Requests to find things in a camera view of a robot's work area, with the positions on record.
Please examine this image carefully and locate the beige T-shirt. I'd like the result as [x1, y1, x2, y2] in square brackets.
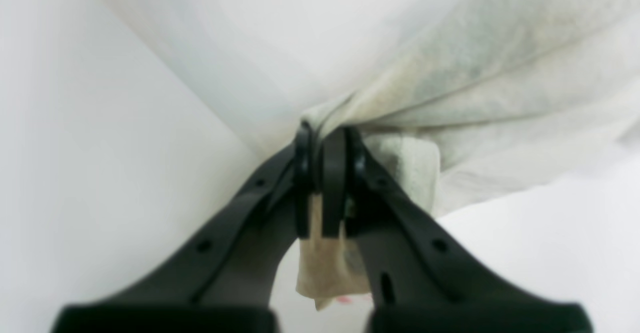
[80, 0, 640, 312]

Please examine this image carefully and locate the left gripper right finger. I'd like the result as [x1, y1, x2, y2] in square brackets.
[320, 127, 594, 333]

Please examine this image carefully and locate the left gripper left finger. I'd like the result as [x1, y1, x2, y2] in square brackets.
[52, 123, 314, 333]

